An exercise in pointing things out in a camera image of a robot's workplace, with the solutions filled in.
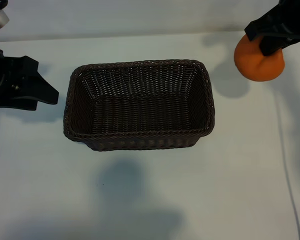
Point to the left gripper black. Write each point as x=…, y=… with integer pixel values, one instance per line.
x=5, y=75

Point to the dark brown wicker basket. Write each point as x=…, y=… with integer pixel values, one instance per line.
x=140, y=117

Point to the orange with knobby stem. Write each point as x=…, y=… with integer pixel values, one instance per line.
x=255, y=67

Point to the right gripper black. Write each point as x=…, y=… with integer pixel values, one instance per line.
x=296, y=17

